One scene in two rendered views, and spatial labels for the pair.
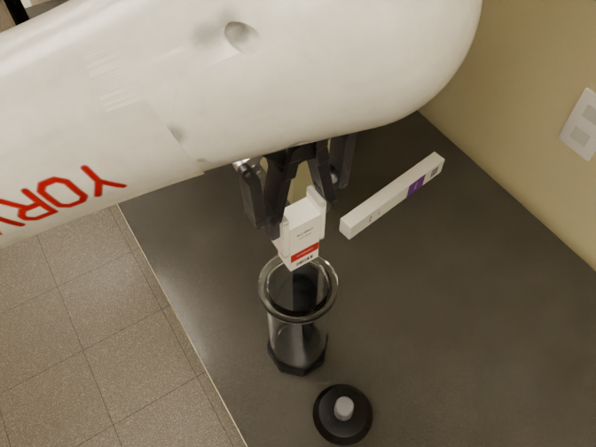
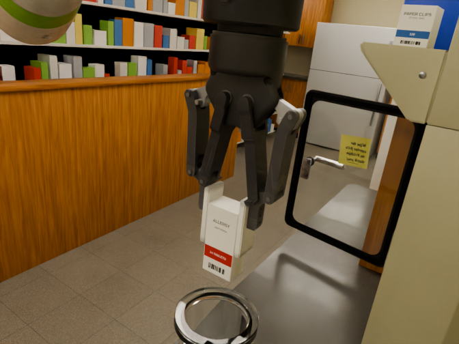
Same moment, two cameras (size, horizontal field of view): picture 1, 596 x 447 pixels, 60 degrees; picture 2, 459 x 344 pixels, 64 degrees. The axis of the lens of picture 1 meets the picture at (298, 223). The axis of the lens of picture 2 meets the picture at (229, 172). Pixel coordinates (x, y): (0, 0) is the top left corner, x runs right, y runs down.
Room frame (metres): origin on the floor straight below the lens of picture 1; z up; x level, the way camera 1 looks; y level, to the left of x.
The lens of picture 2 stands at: (0.17, -0.33, 1.50)
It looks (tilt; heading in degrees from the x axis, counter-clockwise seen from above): 21 degrees down; 64
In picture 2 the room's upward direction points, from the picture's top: 6 degrees clockwise
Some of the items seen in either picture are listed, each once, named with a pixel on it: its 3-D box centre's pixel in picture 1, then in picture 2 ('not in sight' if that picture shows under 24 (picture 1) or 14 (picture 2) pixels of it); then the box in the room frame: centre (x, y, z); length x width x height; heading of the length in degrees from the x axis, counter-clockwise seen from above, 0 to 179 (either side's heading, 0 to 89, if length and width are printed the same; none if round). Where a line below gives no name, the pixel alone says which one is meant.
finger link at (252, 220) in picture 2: (329, 192); (263, 209); (0.36, -0.04, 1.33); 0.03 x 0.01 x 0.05; 122
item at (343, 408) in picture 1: (342, 411); not in sight; (0.22, -0.07, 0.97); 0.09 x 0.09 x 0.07
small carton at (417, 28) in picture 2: not in sight; (418, 27); (0.69, 0.11, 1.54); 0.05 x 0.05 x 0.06; 27
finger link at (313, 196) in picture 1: (315, 213); (246, 225); (0.35, -0.02, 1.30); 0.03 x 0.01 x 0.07; 32
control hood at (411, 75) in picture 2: not in sight; (410, 78); (0.74, 0.14, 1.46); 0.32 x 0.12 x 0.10; 32
